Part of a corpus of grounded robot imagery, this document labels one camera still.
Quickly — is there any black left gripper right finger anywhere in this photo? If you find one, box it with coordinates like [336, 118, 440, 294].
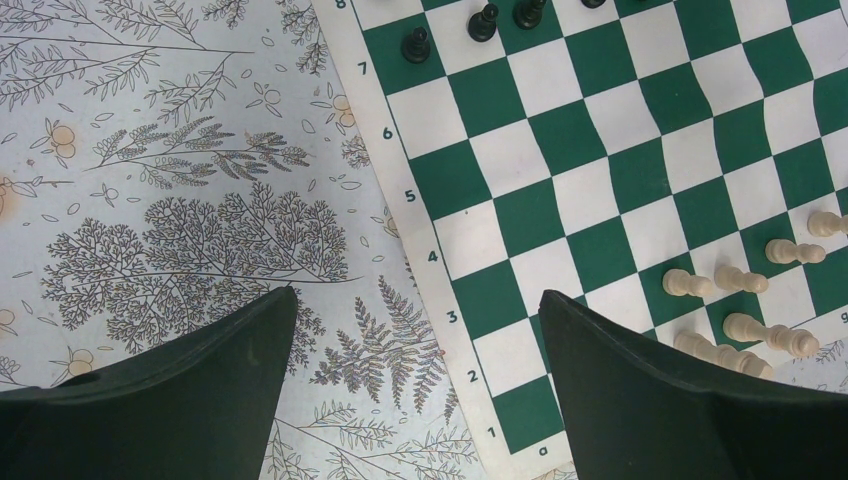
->
[539, 290, 847, 479]

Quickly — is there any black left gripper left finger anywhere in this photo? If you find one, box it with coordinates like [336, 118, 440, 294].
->
[1, 287, 298, 479]

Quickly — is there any white tall piece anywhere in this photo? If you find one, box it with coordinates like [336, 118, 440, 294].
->
[673, 331, 774, 380]
[722, 313, 820, 358]

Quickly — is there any white pawn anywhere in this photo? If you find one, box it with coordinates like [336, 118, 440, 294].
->
[714, 265, 769, 294]
[765, 239, 827, 264]
[807, 211, 848, 237]
[662, 269, 713, 298]

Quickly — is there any green white chess board mat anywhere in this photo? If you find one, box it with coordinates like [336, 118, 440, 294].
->
[314, 1, 847, 479]

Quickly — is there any floral table mat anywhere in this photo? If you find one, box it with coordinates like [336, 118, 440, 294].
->
[0, 0, 848, 480]

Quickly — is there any black pawn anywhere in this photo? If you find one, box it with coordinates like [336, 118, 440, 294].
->
[466, 3, 499, 42]
[401, 26, 431, 64]
[512, 0, 547, 30]
[581, 0, 606, 9]

